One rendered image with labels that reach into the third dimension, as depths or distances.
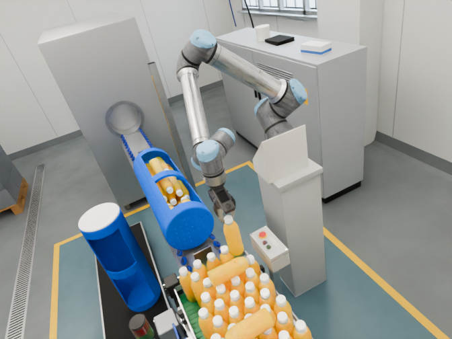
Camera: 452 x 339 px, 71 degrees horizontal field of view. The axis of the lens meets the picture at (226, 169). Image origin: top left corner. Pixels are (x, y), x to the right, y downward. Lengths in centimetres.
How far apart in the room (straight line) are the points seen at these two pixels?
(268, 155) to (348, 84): 135
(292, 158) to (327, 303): 123
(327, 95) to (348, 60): 31
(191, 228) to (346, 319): 138
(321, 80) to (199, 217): 158
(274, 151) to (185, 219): 63
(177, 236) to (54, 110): 523
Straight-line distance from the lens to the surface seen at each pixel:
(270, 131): 194
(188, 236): 182
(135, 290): 295
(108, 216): 227
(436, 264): 305
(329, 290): 277
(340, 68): 288
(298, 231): 224
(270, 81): 182
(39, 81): 662
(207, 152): 120
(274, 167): 191
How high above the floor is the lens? 227
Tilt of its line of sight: 33 degrees down
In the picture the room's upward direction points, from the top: 14 degrees counter-clockwise
